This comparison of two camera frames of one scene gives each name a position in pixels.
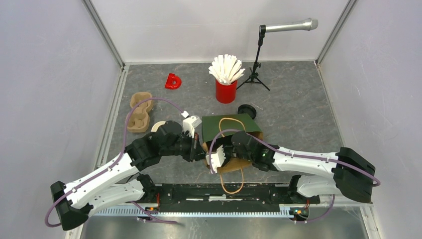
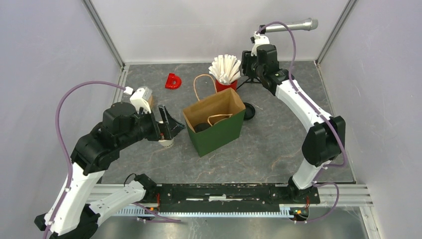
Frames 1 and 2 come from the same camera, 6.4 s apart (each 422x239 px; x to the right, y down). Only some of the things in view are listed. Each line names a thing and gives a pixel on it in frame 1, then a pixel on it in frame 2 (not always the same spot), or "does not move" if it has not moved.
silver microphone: x=308 y=24 does not move
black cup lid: x=247 y=109 does not move
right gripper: x=227 y=156 to x=254 y=58
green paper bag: x=211 y=124 to x=214 y=121
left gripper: x=196 y=152 to x=167 y=130
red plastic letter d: x=173 y=81 does not move
